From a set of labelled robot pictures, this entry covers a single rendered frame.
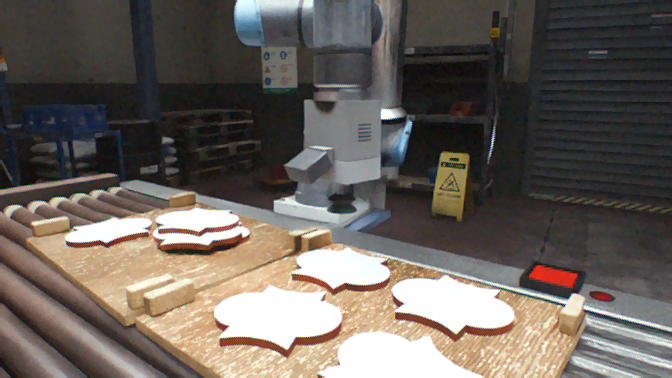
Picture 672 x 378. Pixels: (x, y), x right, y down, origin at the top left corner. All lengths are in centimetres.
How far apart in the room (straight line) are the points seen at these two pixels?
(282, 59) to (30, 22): 290
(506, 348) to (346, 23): 41
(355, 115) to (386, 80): 48
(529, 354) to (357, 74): 37
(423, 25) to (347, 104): 496
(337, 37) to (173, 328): 39
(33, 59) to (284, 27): 520
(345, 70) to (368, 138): 9
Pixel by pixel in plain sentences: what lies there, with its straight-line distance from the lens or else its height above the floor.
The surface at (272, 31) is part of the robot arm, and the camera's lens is 70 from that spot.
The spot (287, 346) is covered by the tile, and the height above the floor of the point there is 95.
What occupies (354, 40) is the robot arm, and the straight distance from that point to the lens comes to 56.
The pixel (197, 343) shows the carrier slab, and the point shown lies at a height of 94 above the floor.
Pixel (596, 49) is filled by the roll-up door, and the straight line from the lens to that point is 512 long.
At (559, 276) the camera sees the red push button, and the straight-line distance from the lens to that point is 73.
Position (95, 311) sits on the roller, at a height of 91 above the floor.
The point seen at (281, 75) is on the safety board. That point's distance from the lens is 640.
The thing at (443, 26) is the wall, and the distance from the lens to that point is 541.
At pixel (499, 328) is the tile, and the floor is 94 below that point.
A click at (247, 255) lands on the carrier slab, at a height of 94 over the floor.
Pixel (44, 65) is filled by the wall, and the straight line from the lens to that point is 584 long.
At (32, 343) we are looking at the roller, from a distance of 62.
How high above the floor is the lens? 120
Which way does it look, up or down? 14 degrees down
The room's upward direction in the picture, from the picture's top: straight up
